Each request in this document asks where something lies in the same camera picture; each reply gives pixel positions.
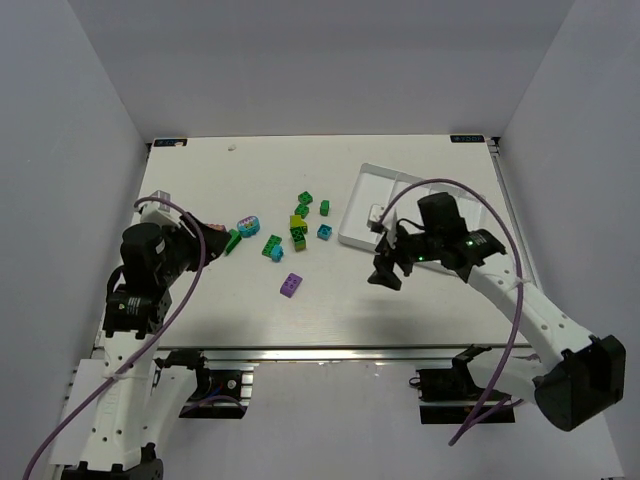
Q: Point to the purple lego brick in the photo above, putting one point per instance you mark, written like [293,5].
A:
[290,285]

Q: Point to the small green lego brick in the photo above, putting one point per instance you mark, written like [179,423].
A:
[324,208]

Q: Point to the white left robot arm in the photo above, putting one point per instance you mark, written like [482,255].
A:
[137,410]

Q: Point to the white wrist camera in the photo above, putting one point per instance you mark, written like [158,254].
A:
[156,212]
[374,222]

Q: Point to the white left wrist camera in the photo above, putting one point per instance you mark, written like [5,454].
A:
[156,212]

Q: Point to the white compartment sorting tray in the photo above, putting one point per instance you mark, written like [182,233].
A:
[376,186]

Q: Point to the blue decorated lego brick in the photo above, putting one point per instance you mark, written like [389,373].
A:
[248,226]

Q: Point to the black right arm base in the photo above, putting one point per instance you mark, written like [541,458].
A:
[447,394]

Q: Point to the small blue lego brick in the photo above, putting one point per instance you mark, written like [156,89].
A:
[277,253]

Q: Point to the blue label left corner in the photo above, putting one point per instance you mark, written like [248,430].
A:
[170,142]

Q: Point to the teal square lego brick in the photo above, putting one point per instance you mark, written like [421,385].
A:
[324,232]

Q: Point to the blue label right corner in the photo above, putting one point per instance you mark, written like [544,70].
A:
[467,138]

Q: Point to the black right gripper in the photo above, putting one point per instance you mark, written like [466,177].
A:
[398,248]

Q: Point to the green lego brick middle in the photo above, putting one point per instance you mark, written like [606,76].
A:
[301,210]

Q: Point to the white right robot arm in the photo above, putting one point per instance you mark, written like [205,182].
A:
[575,375]

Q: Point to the green lego brick top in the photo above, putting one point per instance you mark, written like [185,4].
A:
[305,198]

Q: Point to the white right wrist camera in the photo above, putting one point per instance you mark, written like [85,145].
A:
[374,222]

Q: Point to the blue label corner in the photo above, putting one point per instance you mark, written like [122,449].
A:
[170,142]
[467,138]

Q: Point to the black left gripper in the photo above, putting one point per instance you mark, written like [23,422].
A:
[198,240]

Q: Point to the green slanted lego brick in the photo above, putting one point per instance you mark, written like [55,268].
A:
[234,240]

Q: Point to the green lego plate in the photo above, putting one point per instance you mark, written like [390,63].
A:
[272,241]

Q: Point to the yellow-green lego brick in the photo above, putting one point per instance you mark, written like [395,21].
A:
[296,221]

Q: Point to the green and yellow lego stack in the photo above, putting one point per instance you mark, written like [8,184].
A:
[298,238]

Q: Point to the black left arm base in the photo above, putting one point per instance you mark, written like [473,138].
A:
[218,392]

